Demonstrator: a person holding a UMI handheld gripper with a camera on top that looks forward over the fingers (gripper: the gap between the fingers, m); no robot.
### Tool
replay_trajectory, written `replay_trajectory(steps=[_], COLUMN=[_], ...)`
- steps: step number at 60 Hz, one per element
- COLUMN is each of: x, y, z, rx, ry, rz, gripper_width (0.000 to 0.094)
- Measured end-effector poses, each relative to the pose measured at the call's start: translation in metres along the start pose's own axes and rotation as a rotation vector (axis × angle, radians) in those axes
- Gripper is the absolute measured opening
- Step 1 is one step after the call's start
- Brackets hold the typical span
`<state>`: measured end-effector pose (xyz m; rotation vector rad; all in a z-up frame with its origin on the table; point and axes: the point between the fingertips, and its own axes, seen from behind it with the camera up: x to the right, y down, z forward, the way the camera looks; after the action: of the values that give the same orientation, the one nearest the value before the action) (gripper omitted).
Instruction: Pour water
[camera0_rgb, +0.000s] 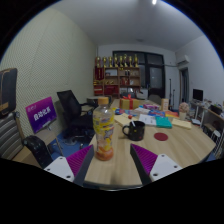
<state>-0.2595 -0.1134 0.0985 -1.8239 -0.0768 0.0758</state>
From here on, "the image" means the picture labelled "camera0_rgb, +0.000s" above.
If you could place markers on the black computer monitor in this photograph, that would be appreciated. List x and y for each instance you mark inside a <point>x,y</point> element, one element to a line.
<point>198,95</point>

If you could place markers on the red-ball white stirrer stick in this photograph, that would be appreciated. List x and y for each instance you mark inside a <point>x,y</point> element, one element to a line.
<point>129,117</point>

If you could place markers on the blue book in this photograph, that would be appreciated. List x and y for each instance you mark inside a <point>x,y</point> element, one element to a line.
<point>120,111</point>

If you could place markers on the black chair armrest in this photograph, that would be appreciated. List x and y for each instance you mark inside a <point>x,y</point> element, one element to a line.
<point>37,150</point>

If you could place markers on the orange yellow book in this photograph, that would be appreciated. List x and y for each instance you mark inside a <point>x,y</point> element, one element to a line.
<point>171,114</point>

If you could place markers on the purple sign on stand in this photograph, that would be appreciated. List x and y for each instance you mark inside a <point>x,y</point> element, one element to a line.
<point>40,114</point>

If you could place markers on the orange-capped yellow-label drink bottle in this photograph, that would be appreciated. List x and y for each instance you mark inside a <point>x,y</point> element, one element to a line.
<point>103,133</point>

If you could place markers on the teal book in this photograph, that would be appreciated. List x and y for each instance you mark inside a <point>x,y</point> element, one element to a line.
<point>163,122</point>

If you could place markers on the black mug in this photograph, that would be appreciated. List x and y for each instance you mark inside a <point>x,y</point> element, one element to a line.
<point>136,131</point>

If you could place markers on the small cardboard box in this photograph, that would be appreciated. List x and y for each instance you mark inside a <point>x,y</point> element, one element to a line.
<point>164,104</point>

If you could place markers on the white printed paper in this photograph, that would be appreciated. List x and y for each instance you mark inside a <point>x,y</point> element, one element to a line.
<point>147,119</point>

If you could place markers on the white wall air conditioner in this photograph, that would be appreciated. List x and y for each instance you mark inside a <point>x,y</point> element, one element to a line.
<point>182,60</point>

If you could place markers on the wooden shelf unit with trophies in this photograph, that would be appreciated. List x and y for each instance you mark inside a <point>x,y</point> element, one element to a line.
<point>116,81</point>

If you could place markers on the striped high-back chair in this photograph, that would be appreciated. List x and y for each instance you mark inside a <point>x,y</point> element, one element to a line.
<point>8,130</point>

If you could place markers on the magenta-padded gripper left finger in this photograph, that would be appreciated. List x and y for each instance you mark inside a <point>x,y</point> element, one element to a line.
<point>78,160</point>

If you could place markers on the pale yellow book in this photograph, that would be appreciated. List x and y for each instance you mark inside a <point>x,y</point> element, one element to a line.
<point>181,123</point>
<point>121,120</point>

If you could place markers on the ceiling light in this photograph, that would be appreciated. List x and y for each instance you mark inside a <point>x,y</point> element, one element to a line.
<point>154,2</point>

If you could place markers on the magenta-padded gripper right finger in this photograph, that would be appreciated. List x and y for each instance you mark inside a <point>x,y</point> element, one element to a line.
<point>146,159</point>

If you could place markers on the white stool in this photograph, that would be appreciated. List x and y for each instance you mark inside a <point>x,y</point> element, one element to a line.
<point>216,136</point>

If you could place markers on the cluttered side desk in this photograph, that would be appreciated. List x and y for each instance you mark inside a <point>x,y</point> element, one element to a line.
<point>210,115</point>

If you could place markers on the pink flower pot plant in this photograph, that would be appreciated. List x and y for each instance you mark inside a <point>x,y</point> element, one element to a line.
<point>183,109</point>

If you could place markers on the yellow gift box red ribbon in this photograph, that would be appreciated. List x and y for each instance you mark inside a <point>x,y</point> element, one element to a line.
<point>128,103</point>

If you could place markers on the black office chair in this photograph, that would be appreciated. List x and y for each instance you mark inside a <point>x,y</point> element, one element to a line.
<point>71,113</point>

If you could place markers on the flat round red coaster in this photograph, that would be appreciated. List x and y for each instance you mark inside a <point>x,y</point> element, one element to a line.
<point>161,136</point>

